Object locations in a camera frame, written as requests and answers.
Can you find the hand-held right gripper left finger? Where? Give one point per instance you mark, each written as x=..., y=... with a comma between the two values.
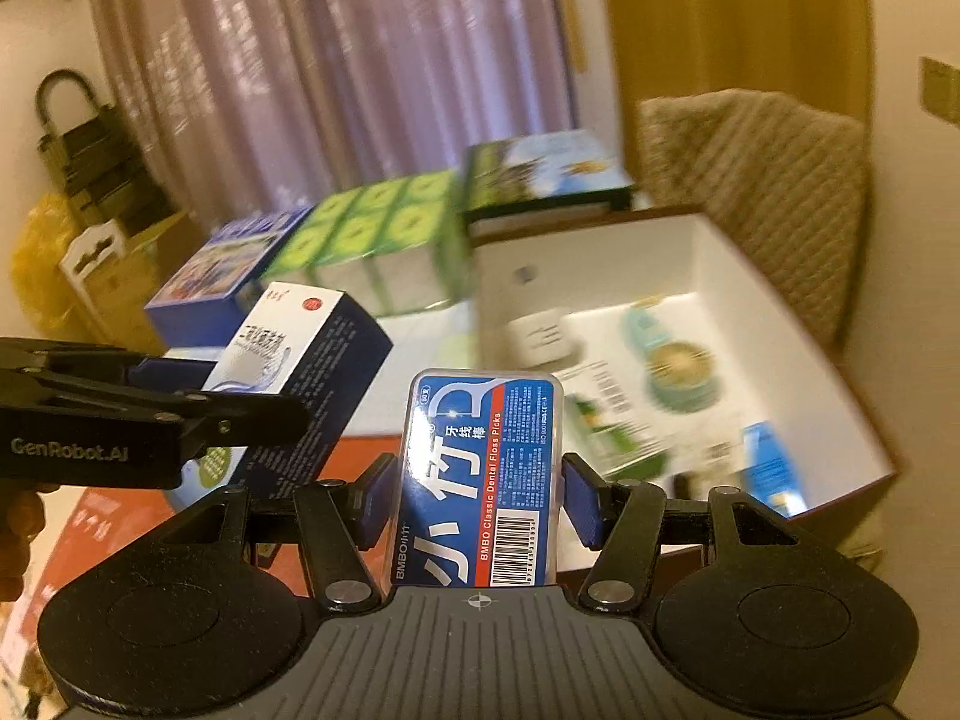
x=375, y=499

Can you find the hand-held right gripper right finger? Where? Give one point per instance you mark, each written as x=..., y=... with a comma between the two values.
x=581, y=499

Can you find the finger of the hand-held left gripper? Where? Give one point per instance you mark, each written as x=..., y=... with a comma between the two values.
x=165, y=373
x=255, y=416

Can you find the green white spray carton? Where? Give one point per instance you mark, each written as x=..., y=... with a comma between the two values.
x=607, y=435

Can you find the blue white medicine box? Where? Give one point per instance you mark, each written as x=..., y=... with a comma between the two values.
x=330, y=345

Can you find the blue floss pick case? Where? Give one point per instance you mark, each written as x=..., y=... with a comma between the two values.
x=480, y=465

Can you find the teal handheld mini fan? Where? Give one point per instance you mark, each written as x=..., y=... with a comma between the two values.
x=675, y=375

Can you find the white charger plug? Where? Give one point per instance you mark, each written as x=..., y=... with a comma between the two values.
x=540, y=337

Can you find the brown cardboard storage box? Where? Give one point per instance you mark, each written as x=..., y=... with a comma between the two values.
x=735, y=270

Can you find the person's left hand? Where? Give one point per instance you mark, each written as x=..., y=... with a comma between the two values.
x=13, y=540

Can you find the red printed cardboard sheet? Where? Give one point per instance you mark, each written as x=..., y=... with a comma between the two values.
x=97, y=529

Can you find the large blue printed box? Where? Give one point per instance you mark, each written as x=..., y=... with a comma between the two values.
x=202, y=277

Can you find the brown cardboard carton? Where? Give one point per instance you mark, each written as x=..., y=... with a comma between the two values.
x=127, y=277

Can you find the yellow plastic bag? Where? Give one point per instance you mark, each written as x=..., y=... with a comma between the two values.
x=37, y=262

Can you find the green tissue pack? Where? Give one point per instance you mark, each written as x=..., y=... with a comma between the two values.
x=360, y=232

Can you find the green landscape printed box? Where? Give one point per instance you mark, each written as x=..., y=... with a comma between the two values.
x=540, y=165

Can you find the pink sheer curtain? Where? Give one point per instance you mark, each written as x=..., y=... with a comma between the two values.
x=337, y=52

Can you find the beige quilted chair cover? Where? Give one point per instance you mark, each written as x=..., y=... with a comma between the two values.
x=750, y=165

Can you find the wooden door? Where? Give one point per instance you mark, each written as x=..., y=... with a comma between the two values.
x=712, y=15

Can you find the beige wall socket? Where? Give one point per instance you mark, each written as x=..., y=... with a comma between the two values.
x=942, y=90

